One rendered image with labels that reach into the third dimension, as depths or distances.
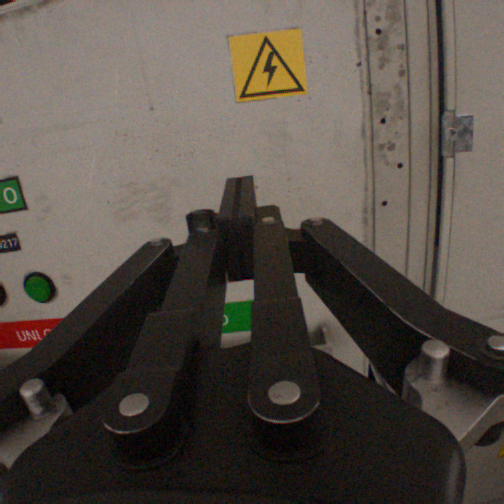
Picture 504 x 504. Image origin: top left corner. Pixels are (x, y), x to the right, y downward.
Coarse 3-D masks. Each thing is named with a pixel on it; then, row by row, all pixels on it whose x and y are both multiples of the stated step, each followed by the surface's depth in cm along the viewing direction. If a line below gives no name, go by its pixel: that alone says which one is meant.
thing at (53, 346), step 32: (160, 256) 14; (96, 288) 12; (128, 288) 12; (64, 320) 11; (96, 320) 11; (128, 320) 12; (32, 352) 9; (64, 352) 9; (96, 352) 11; (128, 352) 12; (0, 384) 8; (64, 384) 9; (96, 384) 10; (0, 416) 8
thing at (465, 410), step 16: (432, 352) 8; (448, 352) 8; (416, 368) 8; (432, 368) 8; (416, 384) 8; (432, 384) 8; (448, 384) 8; (464, 384) 8; (416, 400) 8; (432, 400) 7; (448, 400) 7; (464, 400) 7; (480, 400) 7; (496, 400) 7; (448, 416) 7; (464, 416) 7; (480, 416) 7; (496, 416) 7; (464, 432) 6; (480, 432) 7; (464, 448) 7
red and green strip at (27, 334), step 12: (252, 300) 37; (228, 312) 38; (240, 312) 38; (0, 324) 39; (12, 324) 39; (24, 324) 39; (36, 324) 39; (48, 324) 39; (228, 324) 38; (240, 324) 38; (0, 336) 39; (12, 336) 39; (24, 336) 39; (36, 336) 39; (0, 348) 40; (12, 348) 40
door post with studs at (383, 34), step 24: (360, 0) 42; (384, 0) 42; (384, 24) 43; (384, 48) 44; (384, 72) 45; (384, 96) 46; (384, 120) 48; (384, 144) 49; (384, 168) 50; (384, 192) 52; (384, 216) 53; (384, 240) 54
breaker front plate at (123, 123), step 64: (64, 0) 26; (128, 0) 27; (192, 0) 27; (256, 0) 27; (320, 0) 27; (0, 64) 28; (64, 64) 29; (128, 64) 29; (192, 64) 29; (320, 64) 29; (0, 128) 30; (64, 128) 31; (128, 128) 31; (192, 128) 31; (256, 128) 31; (320, 128) 31; (64, 192) 33; (128, 192) 33; (192, 192) 33; (256, 192) 33; (320, 192) 33; (0, 256) 36; (64, 256) 35; (128, 256) 36; (0, 320) 39; (320, 320) 38
